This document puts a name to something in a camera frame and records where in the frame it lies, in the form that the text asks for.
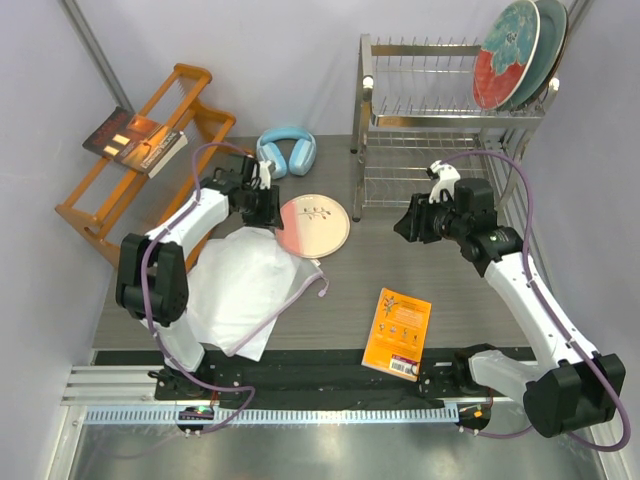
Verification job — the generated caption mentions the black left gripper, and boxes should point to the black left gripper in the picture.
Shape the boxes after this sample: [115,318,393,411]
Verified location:
[236,184,284,230]

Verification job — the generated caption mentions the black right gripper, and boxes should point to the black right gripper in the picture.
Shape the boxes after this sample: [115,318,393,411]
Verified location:
[394,191,468,244]

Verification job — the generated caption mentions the pink and cream plate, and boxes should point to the pink and cream plate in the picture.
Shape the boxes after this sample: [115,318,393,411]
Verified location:
[276,194,351,259]

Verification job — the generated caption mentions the red and teal plate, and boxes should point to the red and teal plate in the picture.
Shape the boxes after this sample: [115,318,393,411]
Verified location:
[472,1,540,110]

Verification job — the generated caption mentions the light teal plate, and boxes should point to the light teal plate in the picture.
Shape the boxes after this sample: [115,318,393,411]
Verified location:
[507,0,569,111]

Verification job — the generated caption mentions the dark teal floral plate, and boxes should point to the dark teal floral plate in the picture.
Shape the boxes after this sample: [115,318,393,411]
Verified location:
[544,1,570,88]

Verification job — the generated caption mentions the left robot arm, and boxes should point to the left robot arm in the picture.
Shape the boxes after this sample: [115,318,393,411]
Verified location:
[116,156,283,399]

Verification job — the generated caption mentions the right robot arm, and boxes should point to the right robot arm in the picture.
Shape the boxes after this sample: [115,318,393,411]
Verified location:
[394,178,626,438]

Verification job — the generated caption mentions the stainless steel dish rack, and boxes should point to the stainless steel dish rack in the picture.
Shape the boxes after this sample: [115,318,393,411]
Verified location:
[350,34,559,221]

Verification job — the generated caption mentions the orange wooden rack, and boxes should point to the orange wooden rack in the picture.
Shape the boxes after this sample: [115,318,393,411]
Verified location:
[55,63,236,267]

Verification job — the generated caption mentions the light blue headphones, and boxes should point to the light blue headphones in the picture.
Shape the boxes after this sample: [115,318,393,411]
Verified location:
[256,127,317,180]

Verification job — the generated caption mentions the clear zip pouch purple trim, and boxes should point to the clear zip pouch purple trim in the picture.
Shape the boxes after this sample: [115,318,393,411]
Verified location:
[187,227,328,361]

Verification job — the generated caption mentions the orange paperback book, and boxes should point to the orange paperback book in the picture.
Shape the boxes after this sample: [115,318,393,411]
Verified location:
[361,288,432,382]

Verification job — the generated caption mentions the dark paperback book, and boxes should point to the dark paperback book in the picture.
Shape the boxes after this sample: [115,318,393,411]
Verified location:
[82,107,188,178]

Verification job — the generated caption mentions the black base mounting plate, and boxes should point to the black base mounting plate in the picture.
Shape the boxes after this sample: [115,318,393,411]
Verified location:
[147,362,512,402]

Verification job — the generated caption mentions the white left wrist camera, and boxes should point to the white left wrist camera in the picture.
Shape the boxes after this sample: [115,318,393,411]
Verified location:
[251,160,276,190]

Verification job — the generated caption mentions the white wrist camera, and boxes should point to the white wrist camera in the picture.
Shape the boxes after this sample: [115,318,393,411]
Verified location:
[427,160,460,204]
[251,160,276,190]

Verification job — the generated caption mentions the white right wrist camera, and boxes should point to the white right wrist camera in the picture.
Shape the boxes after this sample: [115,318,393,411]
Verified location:
[427,160,460,204]

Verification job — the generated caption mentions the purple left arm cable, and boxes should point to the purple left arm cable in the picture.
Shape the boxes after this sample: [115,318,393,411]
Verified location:
[141,141,259,434]

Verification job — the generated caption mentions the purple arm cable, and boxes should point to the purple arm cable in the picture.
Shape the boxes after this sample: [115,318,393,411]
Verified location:
[141,141,259,434]
[439,150,629,453]

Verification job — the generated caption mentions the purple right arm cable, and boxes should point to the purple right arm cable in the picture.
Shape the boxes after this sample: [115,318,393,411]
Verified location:
[439,150,629,453]

